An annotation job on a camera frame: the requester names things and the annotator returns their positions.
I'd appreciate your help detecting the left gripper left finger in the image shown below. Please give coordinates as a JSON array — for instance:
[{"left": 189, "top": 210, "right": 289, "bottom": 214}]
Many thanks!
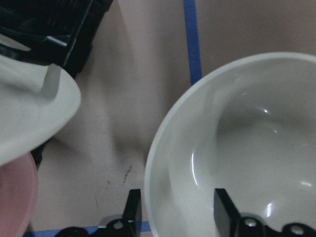
[{"left": 122, "top": 189, "right": 142, "bottom": 237}]

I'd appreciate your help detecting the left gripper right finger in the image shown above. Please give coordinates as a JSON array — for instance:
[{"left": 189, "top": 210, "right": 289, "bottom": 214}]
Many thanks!
[{"left": 213, "top": 188, "right": 241, "bottom": 237}]

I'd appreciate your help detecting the white deep bowl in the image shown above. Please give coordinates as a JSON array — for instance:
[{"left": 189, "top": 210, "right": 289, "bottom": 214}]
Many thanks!
[{"left": 144, "top": 52, "right": 316, "bottom": 237}]

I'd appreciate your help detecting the pink plate in rack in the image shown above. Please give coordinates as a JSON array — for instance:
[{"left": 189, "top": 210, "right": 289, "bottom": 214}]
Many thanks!
[{"left": 0, "top": 153, "right": 38, "bottom": 237}]

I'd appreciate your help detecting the cream plate in rack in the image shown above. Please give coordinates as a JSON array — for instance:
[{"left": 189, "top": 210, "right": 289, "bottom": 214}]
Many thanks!
[{"left": 0, "top": 33, "right": 81, "bottom": 165}]

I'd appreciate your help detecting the black dish rack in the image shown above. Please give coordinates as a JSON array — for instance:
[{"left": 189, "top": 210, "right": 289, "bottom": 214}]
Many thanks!
[{"left": 0, "top": 0, "right": 112, "bottom": 77}]

